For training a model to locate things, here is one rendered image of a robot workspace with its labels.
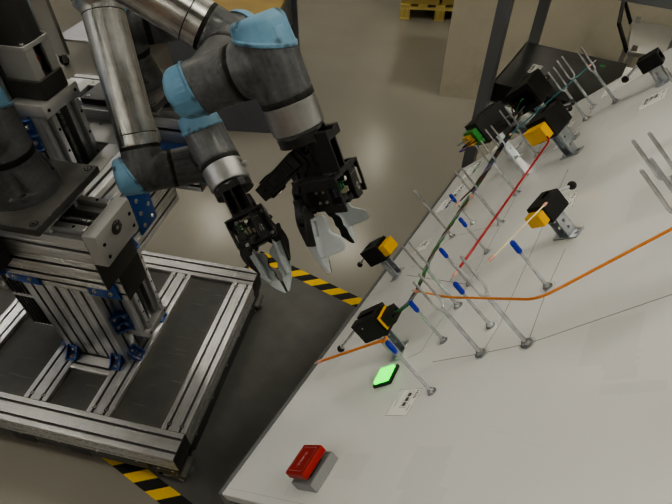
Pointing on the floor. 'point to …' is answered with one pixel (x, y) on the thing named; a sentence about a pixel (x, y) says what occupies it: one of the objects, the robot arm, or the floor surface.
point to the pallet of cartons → (426, 7)
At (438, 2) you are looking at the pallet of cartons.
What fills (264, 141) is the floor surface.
